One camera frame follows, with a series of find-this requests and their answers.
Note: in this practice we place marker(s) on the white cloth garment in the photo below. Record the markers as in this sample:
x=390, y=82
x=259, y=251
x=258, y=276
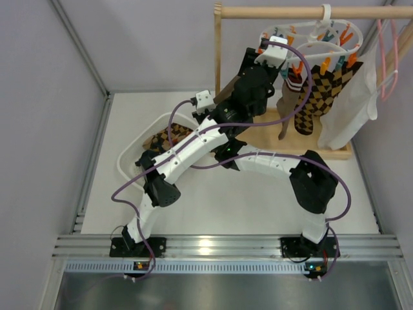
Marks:
x=354, y=106

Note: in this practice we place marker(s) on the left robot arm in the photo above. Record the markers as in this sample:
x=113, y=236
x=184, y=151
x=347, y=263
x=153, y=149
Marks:
x=219, y=124

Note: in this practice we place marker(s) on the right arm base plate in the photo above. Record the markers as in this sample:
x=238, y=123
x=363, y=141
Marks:
x=300, y=247

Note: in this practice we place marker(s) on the argyle socks in basket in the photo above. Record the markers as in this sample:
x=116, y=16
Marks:
x=160, y=142

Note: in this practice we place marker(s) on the white clip sock hanger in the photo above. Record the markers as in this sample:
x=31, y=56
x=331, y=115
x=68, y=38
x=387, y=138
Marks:
x=326, y=42

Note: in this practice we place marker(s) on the pink clothes hanger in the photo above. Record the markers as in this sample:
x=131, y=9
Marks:
x=389, y=63

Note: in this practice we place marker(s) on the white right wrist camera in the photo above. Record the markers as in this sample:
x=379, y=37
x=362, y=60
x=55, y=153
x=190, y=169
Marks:
x=203, y=101

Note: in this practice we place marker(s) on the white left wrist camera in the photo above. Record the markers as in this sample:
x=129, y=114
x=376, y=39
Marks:
x=272, y=55

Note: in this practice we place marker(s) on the tan brown sock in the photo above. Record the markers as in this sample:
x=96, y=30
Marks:
x=290, y=93

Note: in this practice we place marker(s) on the aluminium mounting rail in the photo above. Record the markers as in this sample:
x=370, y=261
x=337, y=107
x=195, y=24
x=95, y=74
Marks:
x=226, y=254

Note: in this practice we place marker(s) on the wooden clothes rack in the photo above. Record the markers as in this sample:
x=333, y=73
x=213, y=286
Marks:
x=265, y=137

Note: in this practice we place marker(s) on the brown argyle sock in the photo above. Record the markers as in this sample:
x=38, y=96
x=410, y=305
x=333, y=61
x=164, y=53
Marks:
x=303, y=120
x=341, y=78

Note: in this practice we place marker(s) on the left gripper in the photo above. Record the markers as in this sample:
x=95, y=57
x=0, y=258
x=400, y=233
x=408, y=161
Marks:
x=246, y=62

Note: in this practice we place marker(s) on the white plastic laundry basket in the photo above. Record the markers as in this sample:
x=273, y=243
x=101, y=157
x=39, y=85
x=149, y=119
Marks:
x=127, y=158

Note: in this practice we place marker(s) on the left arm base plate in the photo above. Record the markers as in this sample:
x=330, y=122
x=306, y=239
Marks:
x=120, y=248

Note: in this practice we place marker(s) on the brown argyle sock left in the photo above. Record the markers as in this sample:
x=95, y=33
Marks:
x=341, y=78

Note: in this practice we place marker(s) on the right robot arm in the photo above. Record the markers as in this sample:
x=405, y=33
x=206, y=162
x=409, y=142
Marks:
x=312, y=185

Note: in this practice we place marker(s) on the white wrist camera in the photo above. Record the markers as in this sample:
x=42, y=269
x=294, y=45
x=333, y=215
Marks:
x=203, y=101
x=272, y=55

